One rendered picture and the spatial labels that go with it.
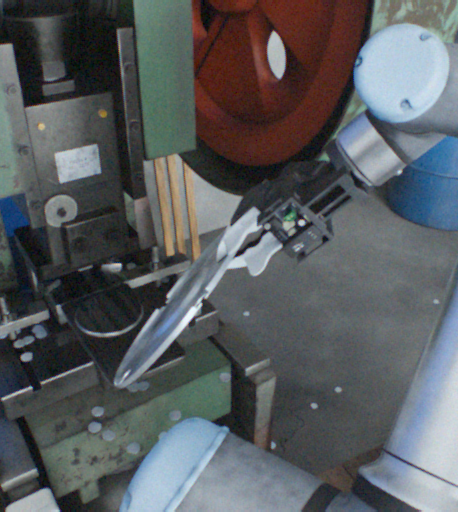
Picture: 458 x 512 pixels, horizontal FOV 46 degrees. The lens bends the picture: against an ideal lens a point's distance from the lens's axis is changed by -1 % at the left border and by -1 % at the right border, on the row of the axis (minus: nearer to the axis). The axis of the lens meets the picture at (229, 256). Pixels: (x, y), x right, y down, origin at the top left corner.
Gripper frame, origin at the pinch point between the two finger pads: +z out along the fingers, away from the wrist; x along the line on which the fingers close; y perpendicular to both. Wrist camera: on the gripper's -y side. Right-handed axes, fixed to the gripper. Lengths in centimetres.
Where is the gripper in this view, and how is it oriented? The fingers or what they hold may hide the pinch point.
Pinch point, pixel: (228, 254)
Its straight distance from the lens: 71.1
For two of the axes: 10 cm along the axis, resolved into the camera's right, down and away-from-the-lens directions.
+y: -0.8, 5.4, -8.4
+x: 7.1, 6.2, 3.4
